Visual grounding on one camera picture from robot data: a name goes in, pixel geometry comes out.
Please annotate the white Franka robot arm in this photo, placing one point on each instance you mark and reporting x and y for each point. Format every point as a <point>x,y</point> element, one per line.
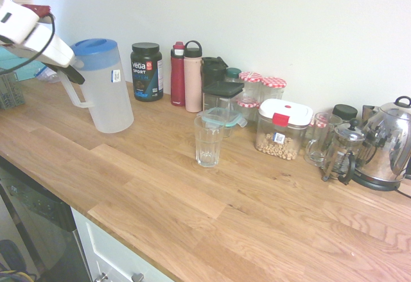
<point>16,18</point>

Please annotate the pink water bottle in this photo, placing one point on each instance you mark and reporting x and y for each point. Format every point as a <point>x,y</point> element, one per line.
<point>192,83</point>

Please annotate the glass French press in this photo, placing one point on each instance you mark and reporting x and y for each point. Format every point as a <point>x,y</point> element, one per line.
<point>343,153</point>

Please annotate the black shaker bottle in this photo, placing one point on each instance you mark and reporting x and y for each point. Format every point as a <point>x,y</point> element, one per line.
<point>212,70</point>

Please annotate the white cabinet drawer front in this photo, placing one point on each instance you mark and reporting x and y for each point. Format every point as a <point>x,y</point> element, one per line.
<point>112,253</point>

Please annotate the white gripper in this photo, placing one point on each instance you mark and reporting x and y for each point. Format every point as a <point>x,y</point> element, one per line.
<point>53,49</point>

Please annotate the green plastic basket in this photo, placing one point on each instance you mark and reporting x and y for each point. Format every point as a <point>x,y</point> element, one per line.
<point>9,92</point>

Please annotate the jar with red checkered lid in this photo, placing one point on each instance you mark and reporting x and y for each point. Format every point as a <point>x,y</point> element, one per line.
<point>250,81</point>
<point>273,86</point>

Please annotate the clear glass tumbler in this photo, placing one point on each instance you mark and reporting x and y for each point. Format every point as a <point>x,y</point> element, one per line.
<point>208,147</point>

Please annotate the cereal container with white lid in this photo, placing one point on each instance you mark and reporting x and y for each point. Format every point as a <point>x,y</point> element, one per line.
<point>282,128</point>

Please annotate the small jar red checkered lid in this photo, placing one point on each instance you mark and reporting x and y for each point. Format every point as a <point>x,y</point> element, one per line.
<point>248,108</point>

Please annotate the black dishwasher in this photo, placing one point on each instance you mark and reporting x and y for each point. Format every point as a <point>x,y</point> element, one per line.
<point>35,217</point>

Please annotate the glass jar with teal lid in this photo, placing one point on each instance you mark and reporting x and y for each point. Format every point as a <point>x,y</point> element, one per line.
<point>232,74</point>

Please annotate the clear plastic bag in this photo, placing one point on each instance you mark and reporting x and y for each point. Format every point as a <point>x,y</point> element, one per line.
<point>48,75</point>

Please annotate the glass container with teal lid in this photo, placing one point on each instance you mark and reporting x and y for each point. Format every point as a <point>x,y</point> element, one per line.
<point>232,121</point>

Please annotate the black Vega protein tub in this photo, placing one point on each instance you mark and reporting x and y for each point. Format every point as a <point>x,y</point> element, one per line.
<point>146,76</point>

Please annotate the jar with black lid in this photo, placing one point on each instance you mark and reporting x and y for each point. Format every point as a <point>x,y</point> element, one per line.
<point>344,111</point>

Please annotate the teal cardboard box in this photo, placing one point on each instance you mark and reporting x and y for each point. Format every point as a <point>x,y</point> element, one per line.
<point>22,68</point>

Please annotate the clear glass mug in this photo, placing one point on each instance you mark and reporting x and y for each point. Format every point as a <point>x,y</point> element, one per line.
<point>319,147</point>

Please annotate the stainless steel electric kettle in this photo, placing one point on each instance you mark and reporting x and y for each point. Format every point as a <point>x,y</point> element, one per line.
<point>388,144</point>

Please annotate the translucent pitcher with blue lid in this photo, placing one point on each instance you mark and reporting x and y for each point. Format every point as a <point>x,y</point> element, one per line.
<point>106,95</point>

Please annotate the clear container with black lid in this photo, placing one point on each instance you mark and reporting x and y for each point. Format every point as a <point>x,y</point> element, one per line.
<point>221,94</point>

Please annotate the red water bottle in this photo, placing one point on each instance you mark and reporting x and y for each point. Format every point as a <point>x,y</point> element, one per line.
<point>177,83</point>

